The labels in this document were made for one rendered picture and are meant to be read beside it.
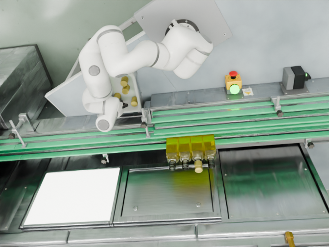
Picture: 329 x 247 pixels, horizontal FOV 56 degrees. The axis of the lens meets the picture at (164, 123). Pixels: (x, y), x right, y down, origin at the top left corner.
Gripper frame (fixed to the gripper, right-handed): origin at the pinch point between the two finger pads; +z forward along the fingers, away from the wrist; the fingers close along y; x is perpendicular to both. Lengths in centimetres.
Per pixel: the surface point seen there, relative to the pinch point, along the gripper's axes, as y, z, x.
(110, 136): -3.9, -6.0, -15.5
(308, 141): 91, -13, -24
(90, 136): -14.5, -4.3, -15.3
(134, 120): 8.1, 1.3, -10.8
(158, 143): 19.3, -4.7, -22.1
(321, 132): 98, -10, -21
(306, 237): 77, -51, -45
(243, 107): 61, -10, -5
